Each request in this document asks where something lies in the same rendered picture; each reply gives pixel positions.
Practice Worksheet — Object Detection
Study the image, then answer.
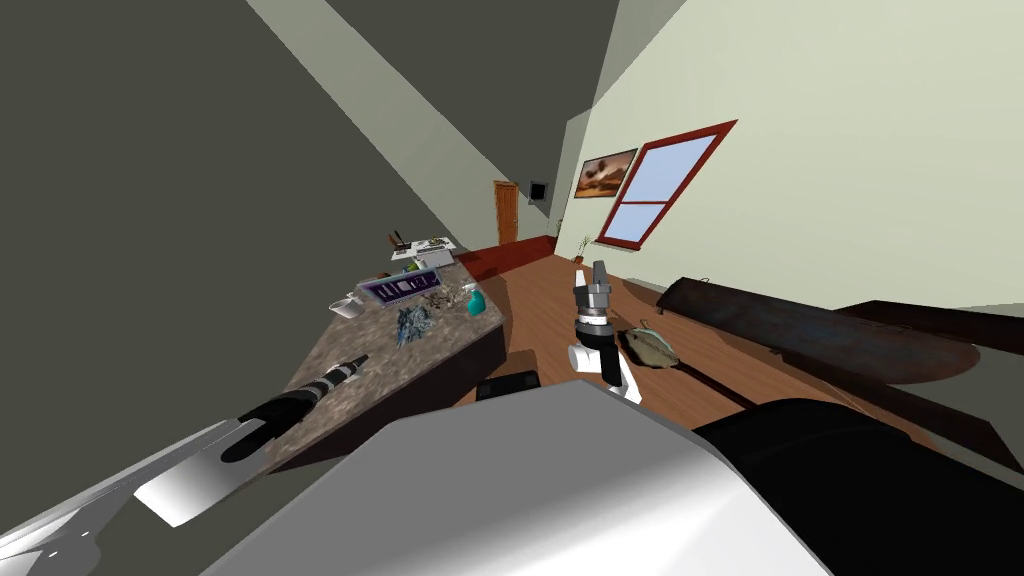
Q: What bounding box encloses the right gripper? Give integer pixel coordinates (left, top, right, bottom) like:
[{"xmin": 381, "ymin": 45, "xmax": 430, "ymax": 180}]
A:
[{"xmin": 573, "ymin": 259, "xmax": 614, "ymax": 310}]

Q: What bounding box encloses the blue crumpled cloth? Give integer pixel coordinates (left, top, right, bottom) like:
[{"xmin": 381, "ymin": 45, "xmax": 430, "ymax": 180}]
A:
[{"xmin": 395, "ymin": 305, "xmax": 438, "ymax": 348}]

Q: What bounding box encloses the purple flat tray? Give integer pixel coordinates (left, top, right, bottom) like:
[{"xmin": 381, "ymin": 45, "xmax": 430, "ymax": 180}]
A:
[{"xmin": 356, "ymin": 268, "xmax": 445, "ymax": 309}]

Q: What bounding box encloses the olive green lumpy object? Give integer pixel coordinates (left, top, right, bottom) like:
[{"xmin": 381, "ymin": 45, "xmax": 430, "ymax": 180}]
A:
[{"xmin": 615, "ymin": 319, "xmax": 682, "ymax": 372}]

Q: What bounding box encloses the brown landscape painting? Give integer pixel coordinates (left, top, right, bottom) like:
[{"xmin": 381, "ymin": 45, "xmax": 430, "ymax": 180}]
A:
[{"xmin": 573, "ymin": 147, "xmax": 640, "ymax": 201}]

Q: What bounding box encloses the brown wooden door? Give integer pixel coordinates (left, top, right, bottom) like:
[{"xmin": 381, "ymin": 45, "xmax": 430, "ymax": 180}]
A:
[{"xmin": 492, "ymin": 180, "xmax": 521, "ymax": 247}]

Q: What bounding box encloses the red framed window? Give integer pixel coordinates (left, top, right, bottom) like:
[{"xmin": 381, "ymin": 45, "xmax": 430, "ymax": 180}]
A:
[{"xmin": 595, "ymin": 119, "xmax": 739, "ymax": 253}]

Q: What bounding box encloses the white flat box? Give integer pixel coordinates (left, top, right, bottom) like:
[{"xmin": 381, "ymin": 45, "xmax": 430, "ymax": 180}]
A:
[{"xmin": 389, "ymin": 230, "xmax": 458, "ymax": 271}]

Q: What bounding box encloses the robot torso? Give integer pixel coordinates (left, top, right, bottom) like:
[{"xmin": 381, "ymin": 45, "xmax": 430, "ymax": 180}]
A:
[{"xmin": 199, "ymin": 370, "xmax": 833, "ymax": 576}]

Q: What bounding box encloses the dark brown long furniture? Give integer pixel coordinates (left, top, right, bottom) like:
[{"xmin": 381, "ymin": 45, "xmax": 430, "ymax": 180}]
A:
[{"xmin": 655, "ymin": 275, "xmax": 1024, "ymax": 475}]

